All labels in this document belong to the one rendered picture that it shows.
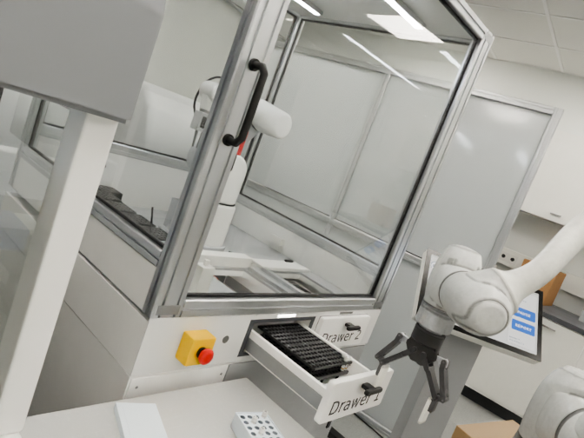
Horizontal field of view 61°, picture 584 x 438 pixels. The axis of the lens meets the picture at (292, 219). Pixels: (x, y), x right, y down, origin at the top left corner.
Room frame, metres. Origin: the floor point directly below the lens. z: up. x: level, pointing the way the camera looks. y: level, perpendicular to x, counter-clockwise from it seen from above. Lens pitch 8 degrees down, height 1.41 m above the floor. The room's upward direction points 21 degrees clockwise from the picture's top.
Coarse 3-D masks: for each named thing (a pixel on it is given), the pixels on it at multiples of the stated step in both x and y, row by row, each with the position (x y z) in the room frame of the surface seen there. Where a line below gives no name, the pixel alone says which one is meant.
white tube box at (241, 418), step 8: (240, 416) 1.04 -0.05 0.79; (248, 416) 1.06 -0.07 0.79; (232, 424) 1.04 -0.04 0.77; (240, 424) 1.02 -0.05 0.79; (248, 424) 1.02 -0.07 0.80; (256, 424) 1.03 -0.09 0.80; (264, 424) 1.04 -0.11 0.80; (272, 424) 1.06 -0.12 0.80; (240, 432) 1.01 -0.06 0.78; (248, 432) 0.99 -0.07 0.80; (256, 432) 1.00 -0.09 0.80; (264, 432) 1.01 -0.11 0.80; (272, 432) 1.03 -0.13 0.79; (280, 432) 1.03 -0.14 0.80
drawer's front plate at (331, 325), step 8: (320, 320) 1.51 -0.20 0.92; (328, 320) 1.53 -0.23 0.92; (336, 320) 1.56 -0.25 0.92; (344, 320) 1.60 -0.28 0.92; (352, 320) 1.64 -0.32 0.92; (360, 320) 1.68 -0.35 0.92; (368, 320) 1.72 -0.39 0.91; (320, 328) 1.51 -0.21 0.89; (328, 328) 1.54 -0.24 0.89; (336, 328) 1.58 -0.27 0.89; (344, 328) 1.62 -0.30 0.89; (328, 336) 1.56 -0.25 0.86; (336, 336) 1.59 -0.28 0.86; (344, 336) 1.63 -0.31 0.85; (352, 336) 1.67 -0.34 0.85; (360, 336) 1.71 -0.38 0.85; (336, 344) 1.61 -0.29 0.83; (344, 344) 1.65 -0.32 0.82
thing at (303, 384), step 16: (256, 336) 1.27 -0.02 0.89; (320, 336) 1.44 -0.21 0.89; (256, 352) 1.26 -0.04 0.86; (272, 352) 1.23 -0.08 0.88; (272, 368) 1.22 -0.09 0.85; (288, 368) 1.19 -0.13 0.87; (352, 368) 1.35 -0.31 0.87; (288, 384) 1.18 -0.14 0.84; (304, 384) 1.15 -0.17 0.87; (320, 384) 1.13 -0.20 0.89; (304, 400) 1.14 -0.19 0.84; (320, 400) 1.11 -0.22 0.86
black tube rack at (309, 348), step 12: (276, 324) 1.39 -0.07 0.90; (288, 324) 1.42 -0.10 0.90; (264, 336) 1.34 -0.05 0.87; (276, 336) 1.30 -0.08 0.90; (288, 336) 1.33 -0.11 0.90; (300, 336) 1.36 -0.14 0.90; (312, 336) 1.40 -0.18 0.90; (288, 348) 1.25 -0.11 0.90; (300, 348) 1.28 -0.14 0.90; (312, 348) 1.31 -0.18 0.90; (324, 348) 1.34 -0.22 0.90; (300, 360) 1.22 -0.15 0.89; (312, 360) 1.23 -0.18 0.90; (324, 360) 1.27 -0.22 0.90; (312, 372) 1.24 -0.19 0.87; (324, 372) 1.26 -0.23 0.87; (336, 372) 1.28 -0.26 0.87
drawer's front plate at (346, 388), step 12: (372, 372) 1.23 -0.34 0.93; (336, 384) 1.09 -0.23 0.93; (348, 384) 1.13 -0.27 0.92; (360, 384) 1.18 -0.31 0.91; (372, 384) 1.23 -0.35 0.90; (384, 384) 1.29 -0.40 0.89; (324, 396) 1.09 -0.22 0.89; (336, 396) 1.11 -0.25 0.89; (348, 396) 1.15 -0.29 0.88; (360, 396) 1.20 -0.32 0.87; (372, 396) 1.25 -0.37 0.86; (324, 408) 1.08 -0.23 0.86; (348, 408) 1.17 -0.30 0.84; (360, 408) 1.22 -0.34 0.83; (324, 420) 1.10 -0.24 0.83
